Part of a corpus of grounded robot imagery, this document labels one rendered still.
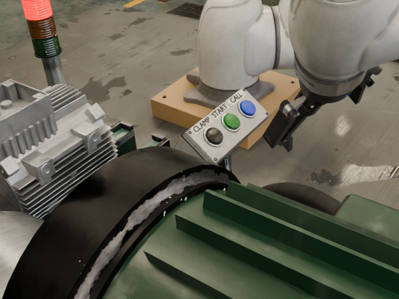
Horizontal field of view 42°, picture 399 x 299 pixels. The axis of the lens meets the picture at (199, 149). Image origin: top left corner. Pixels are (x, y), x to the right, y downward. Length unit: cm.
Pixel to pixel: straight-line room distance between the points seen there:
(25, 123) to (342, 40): 50
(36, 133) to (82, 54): 100
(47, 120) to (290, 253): 66
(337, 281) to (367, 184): 95
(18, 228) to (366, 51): 40
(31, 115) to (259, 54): 61
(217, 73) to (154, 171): 101
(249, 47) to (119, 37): 78
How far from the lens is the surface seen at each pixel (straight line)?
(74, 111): 90
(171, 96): 138
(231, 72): 125
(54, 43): 125
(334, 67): 55
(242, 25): 121
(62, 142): 86
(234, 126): 84
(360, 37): 50
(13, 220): 60
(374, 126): 137
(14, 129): 82
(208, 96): 131
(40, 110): 83
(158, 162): 27
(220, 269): 23
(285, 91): 139
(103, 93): 155
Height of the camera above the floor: 152
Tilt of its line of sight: 35 degrees down
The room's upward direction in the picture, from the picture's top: 4 degrees counter-clockwise
